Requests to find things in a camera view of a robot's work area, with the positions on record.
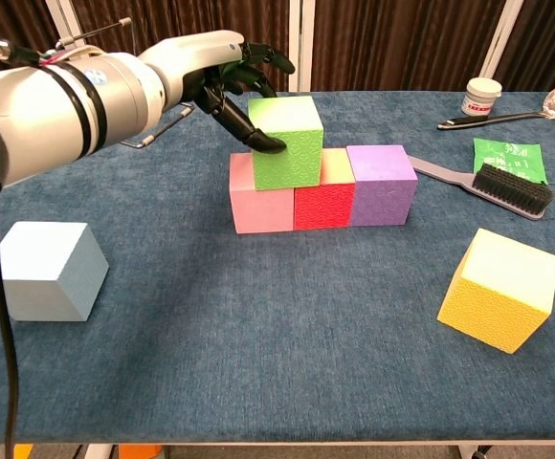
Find orange cube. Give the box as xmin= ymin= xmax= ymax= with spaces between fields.
xmin=292 ymin=147 xmax=358 ymax=231

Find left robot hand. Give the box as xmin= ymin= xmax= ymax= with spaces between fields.
xmin=138 ymin=30 xmax=297 ymax=155

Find white partition frame post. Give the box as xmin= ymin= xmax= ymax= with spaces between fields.
xmin=288 ymin=0 xmax=315 ymax=93
xmin=482 ymin=0 xmax=525 ymax=93
xmin=45 ymin=0 xmax=87 ymax=52

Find purple cube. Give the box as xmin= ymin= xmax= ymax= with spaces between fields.
xmin=345 ymin=143 xmax=419 ymax=228

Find metal wire stand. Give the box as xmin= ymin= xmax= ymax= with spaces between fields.
xmin=42 ymin=16 xmax=196 ymax=150

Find pink white cube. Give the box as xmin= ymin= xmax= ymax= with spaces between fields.
xmin=229 ymin=152 xmax=296 ymax=235

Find light blue cube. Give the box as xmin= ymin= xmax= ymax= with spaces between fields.
xmin=0 ymin=220 xmax=110 ymax=323

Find orange plastic object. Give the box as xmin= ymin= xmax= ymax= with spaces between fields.
xmin=117 ymin=444 xmax=164 ymax=459

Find blue fabric table mat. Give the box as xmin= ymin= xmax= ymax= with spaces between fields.
xmin=0 ymin=90 xmax=555 ymax=444

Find green sachet packet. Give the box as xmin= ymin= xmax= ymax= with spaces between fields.
xmin=472 ymin=137 xmax=550 ymax=186

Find small white jar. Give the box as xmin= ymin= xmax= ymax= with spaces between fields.
xmin=462 ymin=76 xmax=504 ymax=118

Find grey brush black bristles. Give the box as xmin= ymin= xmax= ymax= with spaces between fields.
xmin=407 ymin=153 xmax=555 ymax=222

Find yellow cube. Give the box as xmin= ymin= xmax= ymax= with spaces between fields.
xmin=436 ymin=227 xmax=555 ymax=356

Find green cube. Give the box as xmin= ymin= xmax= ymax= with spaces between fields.
xmin=247 ymin=95 xmax=325 ymax=191

